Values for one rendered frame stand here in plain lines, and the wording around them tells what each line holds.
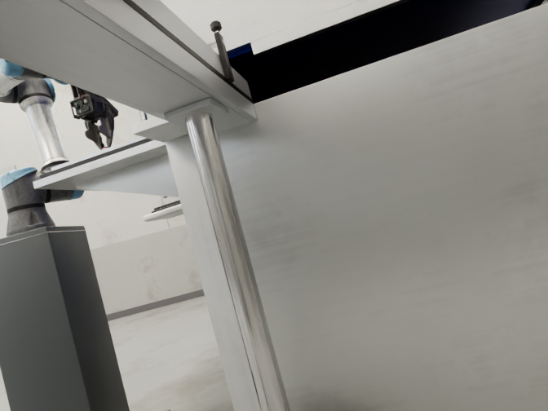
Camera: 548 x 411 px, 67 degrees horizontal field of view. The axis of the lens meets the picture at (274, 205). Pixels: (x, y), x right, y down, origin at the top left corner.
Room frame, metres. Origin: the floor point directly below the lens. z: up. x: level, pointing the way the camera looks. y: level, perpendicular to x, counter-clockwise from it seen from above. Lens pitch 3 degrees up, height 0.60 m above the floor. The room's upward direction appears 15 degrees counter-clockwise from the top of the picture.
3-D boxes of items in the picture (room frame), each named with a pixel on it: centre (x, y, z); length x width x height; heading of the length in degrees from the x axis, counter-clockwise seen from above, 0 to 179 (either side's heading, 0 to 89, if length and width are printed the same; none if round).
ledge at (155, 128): (0.89, 0.16, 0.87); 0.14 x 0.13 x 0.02; 77
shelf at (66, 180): (1.36, 0.28, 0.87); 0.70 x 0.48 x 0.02; 167
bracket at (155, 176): (1.12, 0.35, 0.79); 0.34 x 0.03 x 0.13; 77
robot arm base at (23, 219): (1.43, 0.83, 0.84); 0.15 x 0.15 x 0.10
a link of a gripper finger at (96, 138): (1.25, 0.48, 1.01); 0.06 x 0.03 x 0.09; 167
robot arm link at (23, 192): (1.43, 0.83, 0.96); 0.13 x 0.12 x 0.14; 135
